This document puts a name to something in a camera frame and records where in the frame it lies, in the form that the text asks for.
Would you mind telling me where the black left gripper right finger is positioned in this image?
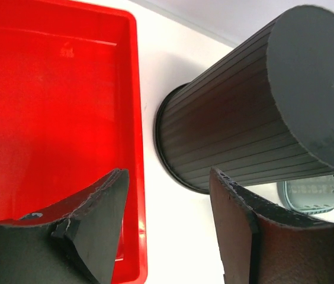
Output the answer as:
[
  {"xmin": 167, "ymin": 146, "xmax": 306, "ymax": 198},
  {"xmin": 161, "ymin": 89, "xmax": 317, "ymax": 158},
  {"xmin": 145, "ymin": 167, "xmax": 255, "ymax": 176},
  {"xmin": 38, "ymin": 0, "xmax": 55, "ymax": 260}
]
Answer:
[{"xmin": 209, "ymin": 168, "xmax": 334, "ymax": 283}]

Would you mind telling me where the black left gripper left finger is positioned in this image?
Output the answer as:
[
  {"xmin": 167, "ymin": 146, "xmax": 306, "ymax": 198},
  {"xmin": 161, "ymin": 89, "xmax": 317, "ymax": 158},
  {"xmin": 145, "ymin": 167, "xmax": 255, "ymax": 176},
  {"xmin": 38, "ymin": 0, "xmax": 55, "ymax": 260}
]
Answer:
[{"xmin": 0, "ymin": 169, "xmax": 129, "ymax": 283}]

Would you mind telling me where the light blue perforated basket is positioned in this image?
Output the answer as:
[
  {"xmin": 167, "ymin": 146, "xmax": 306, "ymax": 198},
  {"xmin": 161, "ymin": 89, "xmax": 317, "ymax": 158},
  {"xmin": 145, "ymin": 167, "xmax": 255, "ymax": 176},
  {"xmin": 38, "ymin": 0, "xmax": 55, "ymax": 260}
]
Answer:
[{"xmin": 277, "ymin": 175, "xmax": 334, "ymax": 215}]

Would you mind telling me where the black plastic bucket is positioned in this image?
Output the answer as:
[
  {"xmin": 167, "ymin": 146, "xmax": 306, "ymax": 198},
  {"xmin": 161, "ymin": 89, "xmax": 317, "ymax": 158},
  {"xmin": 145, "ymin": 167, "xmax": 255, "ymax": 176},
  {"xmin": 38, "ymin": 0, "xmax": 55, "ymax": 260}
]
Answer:
[{"xmin": 153, "ymin": 5, "xmax": 334, "ymax": 194}]

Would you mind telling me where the red plastic tray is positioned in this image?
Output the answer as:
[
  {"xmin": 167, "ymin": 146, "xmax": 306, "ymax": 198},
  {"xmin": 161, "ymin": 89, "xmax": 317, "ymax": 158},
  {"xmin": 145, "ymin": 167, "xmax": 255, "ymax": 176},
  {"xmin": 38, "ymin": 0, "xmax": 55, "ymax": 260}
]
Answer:
[{"xmin": 0, "ymin": 1, "xmax": 147, "ymax": 283}]

